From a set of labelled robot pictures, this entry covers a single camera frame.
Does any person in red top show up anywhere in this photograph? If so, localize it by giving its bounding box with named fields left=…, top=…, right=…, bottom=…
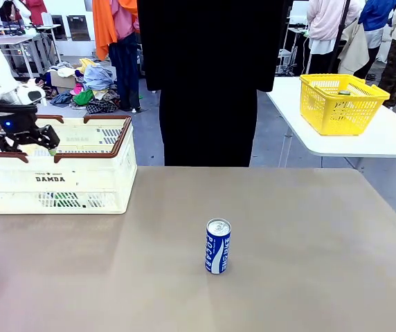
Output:
left=24, top=0, right=48, bottom=27

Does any dark wall panel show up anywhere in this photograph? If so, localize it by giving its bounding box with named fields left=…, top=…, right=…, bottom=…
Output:
left=66, top=15, right=90, bottom=42

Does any person in blue jacket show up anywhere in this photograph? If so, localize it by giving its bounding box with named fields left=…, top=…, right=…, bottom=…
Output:
left=355, top=0, right=396, bottom=80

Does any left arm wrist camera box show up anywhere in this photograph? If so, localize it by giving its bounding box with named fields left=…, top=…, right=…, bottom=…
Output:
left=13, top=78, right=48, bottom=107

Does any yellow plastic basket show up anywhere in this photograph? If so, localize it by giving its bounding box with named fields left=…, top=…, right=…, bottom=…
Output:
left=299, top=73, right=391, bottom=137

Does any black slanted pole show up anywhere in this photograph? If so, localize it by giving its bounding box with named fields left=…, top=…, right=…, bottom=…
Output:
left=326, top=0, right=353, bottom=75

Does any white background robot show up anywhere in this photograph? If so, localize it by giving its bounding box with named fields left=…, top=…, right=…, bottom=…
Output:
left=12, top=0, right=33, bottom=21

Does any person in black clothes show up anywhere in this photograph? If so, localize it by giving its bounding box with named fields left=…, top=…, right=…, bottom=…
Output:
left=136, top=0, right=285, bottom=168

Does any grey background desk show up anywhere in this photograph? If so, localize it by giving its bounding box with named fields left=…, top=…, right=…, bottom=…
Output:
left=0, top=24, right=62, bottom=80

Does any white table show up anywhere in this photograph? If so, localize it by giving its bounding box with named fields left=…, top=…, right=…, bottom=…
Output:
left=265, top=75, right=396, bottom=170

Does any person in pink hoodie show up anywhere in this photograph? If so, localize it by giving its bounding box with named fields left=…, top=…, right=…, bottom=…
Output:
left=306, top=0, right=362, bottom=75

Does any cream basket with brown rim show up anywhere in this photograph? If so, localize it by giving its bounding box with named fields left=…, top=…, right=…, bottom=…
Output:
left=0, top=114, right=138, bottom=215

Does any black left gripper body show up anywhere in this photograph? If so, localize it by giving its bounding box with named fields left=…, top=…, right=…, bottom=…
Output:
left=0, top=102, right=43, bottom=142

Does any beige coat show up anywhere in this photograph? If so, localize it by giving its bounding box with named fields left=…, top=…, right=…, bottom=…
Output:
left=338, top=21, right=371, bottom=76

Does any blue Pocari drink can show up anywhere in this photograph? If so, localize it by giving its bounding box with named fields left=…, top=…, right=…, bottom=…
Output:
left=204, top=217, right=233, bottom=275

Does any pile of colourful clothes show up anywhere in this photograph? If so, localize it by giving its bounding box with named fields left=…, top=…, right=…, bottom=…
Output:
left=35, top=58, right=120, bottom=115

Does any cardboard box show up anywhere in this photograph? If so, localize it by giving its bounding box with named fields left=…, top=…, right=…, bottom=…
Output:
left=50, top=68, right=78, bottom=90

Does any white computer case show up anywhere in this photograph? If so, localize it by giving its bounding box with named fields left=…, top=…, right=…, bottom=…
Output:
left=276, top=48, right=293, bottom=75

